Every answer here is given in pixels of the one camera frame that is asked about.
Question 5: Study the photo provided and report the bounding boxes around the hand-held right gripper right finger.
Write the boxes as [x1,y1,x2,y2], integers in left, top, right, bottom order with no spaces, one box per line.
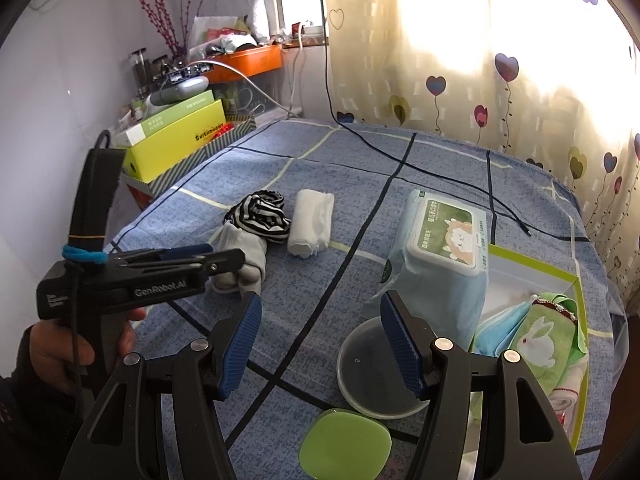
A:
[379,290,583,480]

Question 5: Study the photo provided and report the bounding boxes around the person's left hand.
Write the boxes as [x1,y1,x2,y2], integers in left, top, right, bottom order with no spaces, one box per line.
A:
[20,307,148,396]

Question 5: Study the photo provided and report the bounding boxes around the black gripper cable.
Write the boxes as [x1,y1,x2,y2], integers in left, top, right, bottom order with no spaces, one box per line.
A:
[70,130,113,411]

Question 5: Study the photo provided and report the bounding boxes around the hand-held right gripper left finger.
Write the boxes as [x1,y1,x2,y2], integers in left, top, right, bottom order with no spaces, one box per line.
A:
[65,291,263,480]

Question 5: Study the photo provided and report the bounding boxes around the orange plastic basket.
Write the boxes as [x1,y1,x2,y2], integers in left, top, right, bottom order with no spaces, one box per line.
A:
[202,44,284,84]

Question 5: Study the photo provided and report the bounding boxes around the black white striped sock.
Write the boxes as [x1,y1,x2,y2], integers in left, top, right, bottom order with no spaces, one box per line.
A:
[223,190,292,246]

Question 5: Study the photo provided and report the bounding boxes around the green plastic container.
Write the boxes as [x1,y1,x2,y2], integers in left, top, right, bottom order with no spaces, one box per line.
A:
[298,408,393,480]

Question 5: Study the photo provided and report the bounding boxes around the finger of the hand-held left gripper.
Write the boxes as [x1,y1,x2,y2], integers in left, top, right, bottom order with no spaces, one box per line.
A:
[107,243,215,267]
[112,248,247,286]

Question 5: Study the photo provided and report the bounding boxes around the red cabinet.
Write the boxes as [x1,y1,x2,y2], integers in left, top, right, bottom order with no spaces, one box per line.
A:
[125,182,153,211]

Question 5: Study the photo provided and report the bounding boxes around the white rolled cloth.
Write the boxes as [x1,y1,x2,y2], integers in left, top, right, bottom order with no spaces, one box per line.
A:
[286,189,335,260]

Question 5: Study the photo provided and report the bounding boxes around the green towel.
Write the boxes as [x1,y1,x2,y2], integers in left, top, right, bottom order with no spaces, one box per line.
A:
[510,292,587,391]

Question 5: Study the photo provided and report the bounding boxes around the red branch decoration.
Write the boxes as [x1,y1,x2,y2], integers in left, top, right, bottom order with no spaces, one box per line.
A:
[127,0,221,61]

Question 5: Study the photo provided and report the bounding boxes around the white bottle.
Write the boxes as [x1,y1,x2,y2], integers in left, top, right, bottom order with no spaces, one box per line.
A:
[248,0,271,43]

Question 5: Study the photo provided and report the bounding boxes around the wet wipes pack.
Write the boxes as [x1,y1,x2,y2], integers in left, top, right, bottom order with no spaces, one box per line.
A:
[362,189,493,356]

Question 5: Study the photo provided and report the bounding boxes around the blue checked bed sheet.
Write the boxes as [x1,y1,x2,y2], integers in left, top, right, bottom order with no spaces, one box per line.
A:
[102,120,616,480]

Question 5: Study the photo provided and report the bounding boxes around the white cable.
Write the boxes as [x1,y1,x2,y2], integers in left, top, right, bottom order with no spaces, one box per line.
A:
[195,60,301,118]

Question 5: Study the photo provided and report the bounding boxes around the round clear plastic container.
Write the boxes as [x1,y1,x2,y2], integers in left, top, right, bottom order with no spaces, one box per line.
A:
[336,317,431,420]

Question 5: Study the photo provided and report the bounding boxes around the white green cardboard box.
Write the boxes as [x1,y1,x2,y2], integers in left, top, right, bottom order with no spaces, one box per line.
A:
[125,89,211,148]

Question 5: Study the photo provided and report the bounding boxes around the yellow cardboard box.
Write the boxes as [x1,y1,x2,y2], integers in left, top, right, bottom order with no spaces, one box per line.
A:
[122,99,228,184]

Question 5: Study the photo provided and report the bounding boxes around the green edged cardboard box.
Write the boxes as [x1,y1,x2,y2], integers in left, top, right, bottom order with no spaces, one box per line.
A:
[467,242,588,456]

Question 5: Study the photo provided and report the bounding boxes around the blue elastic band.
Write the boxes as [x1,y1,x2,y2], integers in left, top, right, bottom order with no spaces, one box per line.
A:
[62,245,107,264]

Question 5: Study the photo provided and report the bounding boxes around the grey sock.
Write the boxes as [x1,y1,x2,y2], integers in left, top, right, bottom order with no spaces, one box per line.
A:
[211,222,268,296]

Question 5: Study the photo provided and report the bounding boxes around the striped storage box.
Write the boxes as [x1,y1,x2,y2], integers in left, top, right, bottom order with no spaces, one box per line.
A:
[120,117,258,198]

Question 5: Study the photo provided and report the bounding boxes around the heart print curtain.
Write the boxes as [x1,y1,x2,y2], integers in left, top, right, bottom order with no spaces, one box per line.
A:
[317,0,640,301]

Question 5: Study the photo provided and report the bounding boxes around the grey oval device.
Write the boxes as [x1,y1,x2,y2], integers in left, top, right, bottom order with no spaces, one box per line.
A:
[149,76,210,107]

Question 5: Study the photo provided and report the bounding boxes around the blue face mask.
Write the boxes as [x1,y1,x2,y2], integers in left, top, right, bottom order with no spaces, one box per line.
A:
[472,300,533,356]

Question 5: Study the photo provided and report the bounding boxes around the white cloth red trim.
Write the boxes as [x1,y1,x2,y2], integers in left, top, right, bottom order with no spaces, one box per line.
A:
[547,360,583,411]

